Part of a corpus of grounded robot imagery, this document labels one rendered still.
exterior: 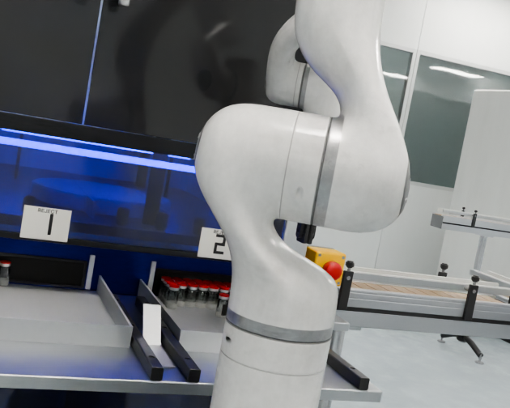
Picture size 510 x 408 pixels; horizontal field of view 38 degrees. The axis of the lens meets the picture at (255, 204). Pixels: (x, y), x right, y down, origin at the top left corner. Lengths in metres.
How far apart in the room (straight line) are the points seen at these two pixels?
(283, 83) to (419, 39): 5.88
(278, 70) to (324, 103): 0.09
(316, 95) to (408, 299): 0.75
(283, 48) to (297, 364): 0.58
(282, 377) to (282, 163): 0.22
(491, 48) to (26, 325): 6.68
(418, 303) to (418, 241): 5.42
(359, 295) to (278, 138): 1.05
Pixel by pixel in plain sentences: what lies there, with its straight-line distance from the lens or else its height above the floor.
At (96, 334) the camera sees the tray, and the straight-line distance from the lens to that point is 1.21.
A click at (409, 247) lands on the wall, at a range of 7.23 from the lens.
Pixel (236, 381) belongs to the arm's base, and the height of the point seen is 0.99.
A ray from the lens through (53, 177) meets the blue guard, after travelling 1.41.
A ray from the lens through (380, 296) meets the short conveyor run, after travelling 1.80.
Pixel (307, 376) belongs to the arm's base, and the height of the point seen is 1.01.
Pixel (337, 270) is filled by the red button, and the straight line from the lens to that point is 1.56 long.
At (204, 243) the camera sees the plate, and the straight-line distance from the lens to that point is 1.48.
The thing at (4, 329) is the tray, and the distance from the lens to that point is 1.19.
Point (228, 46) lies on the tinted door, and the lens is 1.48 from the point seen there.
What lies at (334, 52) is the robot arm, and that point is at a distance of 0.81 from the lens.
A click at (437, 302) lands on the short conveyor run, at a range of 1.89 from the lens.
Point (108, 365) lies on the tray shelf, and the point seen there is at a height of 0.88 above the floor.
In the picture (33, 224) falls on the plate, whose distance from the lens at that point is 1.42.
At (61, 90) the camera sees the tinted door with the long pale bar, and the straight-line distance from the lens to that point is 1.41.
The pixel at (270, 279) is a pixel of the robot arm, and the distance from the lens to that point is 0.77.
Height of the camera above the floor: 1.25
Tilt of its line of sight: 5 degrees down
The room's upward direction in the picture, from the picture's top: 10 degrees clockwise
